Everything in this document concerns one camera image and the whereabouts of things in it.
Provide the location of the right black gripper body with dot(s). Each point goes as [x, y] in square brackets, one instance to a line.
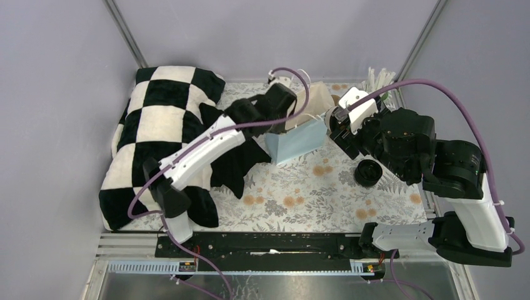
[369, 140]

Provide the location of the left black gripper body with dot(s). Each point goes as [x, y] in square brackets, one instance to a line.
[277, 129]

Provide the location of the light blue paper bag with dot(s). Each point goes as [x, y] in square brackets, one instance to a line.
[305, 133]

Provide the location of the white paper coffee cup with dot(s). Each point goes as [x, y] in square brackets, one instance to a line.
[330, 120]

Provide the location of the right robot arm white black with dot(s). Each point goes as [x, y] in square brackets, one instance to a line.
[472, 233]

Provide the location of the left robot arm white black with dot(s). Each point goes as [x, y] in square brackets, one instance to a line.
[242, 120]

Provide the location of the white wrapped straws bundle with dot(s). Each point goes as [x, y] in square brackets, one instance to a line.
[377, 81]

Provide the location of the black t-shirt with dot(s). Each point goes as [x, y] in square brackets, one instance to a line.
[230, 169]

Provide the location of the floral patterned table mat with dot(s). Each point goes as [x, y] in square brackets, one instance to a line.
[315, 192]

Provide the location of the black white checkered blanket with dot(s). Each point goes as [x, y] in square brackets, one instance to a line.
[161, 116]

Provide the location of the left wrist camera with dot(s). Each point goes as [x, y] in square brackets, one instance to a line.
[277, 79]

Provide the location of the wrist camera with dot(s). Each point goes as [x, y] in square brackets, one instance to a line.
[355, 117]
[277, 79]

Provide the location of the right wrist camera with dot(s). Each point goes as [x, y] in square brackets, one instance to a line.
[355, 117]

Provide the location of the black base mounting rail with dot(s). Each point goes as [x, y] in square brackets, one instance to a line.
[271, 252]

